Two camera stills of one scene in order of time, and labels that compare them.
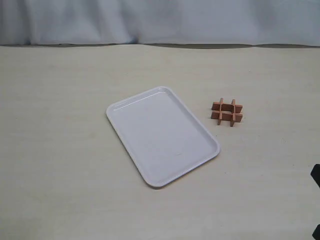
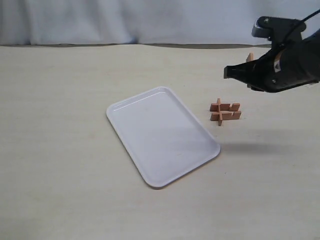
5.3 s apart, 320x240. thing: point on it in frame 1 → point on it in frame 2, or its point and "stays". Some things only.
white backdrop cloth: x=244 y=22 stays
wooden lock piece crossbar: x=233 y=103 → x=250 y=57
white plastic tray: x=162 y=138 stays
